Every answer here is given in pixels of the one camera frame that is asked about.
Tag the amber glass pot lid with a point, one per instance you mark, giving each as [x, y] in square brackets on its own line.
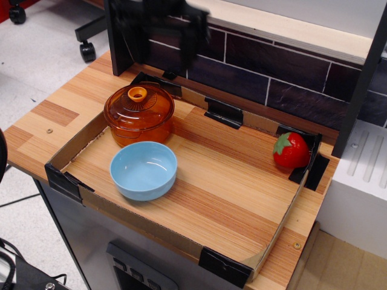
[155, 109]

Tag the black equipment bottom left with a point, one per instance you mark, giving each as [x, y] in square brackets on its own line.
[29, 277]

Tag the black upright post left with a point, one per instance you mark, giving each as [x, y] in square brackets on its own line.
[120, 55]

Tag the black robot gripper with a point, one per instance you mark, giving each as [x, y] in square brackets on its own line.
[175, 18]

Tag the black caster wheel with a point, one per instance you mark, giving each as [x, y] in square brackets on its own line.
[17, 15]

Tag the cardboard fence with black tape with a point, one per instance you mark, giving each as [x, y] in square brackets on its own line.
[232, 217]

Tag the red toy strawberry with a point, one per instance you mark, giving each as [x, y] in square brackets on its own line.
[291, 151]

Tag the dark grey upright post right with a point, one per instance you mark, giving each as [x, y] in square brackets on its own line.
[362, 85]

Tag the black office chair base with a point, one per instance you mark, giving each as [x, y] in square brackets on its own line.
[85, 32]

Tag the grey oven control panel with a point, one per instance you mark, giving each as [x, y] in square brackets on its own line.
[132, 273]

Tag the white toy sink unit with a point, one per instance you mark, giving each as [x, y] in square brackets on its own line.
[354, 208]

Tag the light blue bowl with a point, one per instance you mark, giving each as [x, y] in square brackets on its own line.
[144, 171]

